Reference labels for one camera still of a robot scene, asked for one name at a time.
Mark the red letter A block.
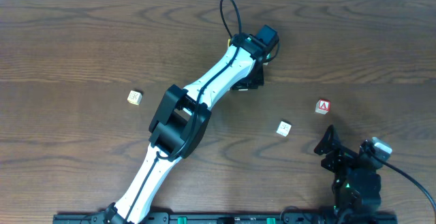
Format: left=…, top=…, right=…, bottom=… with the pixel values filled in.
left=315, top=99, right=330, bottom=114

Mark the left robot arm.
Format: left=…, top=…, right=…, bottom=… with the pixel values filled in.
left=104, top=33, right=268, bottom=223

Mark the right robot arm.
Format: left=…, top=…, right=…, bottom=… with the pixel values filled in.
left=314, top=125, right=398, bottom=223

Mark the green letter R block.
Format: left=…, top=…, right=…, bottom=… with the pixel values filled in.
left=263, top=54, right=270, bottom=65

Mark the white picture wooden block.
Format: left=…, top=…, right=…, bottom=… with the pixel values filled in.
left=276, top=121, right=292, bottom=137

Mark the tan patterned wooden block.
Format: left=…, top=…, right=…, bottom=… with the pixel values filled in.
left=127, top=91, right=142, bottom=106

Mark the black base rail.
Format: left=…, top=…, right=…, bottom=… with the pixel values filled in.
left=52, top=212, right=398, bottom=224

